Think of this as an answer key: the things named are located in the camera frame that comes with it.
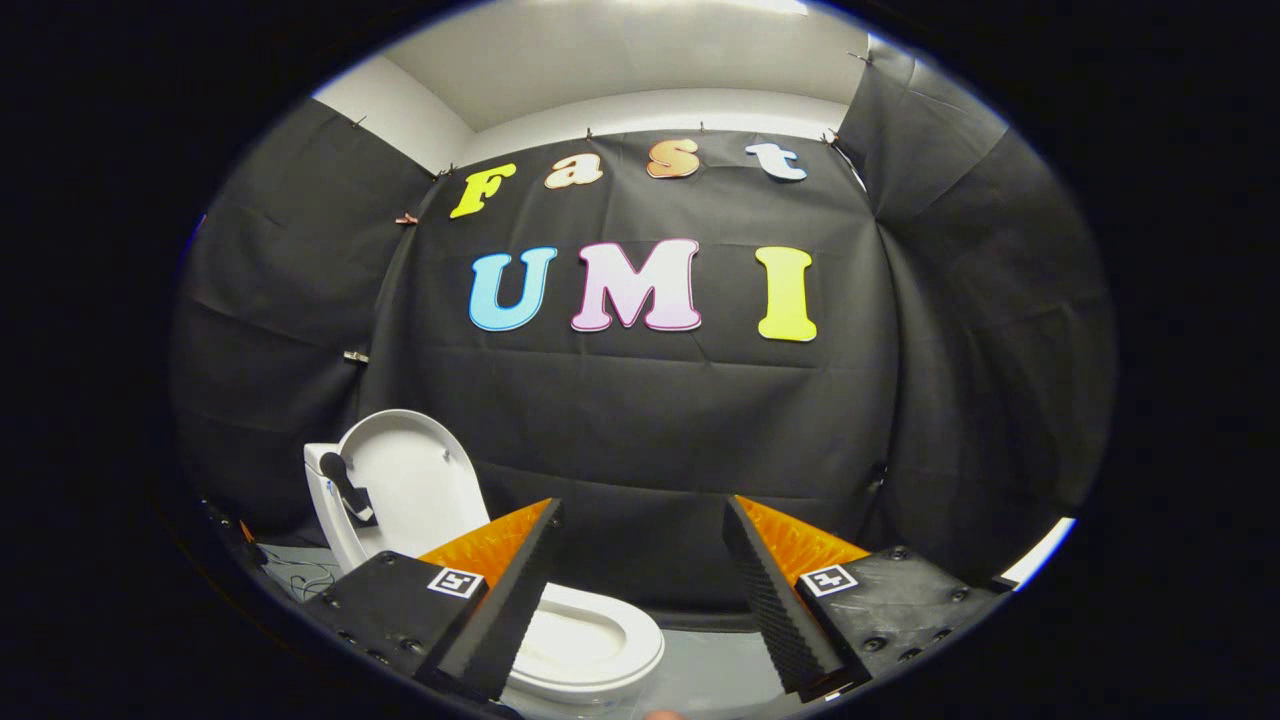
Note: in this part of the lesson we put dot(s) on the white toilet lid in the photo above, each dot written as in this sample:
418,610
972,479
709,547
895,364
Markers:
420,480

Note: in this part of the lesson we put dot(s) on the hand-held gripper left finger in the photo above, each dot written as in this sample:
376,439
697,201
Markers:
505,620

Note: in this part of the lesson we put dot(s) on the white toilet seat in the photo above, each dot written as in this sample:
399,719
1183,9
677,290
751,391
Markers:
640,640

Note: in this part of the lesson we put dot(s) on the white ceramic toilet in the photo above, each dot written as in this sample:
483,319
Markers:
330,530

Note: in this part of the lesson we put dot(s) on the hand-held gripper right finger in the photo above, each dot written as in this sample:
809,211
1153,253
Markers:
780,620

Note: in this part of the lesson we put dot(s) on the black backdrop cloth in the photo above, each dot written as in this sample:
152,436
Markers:
640,420

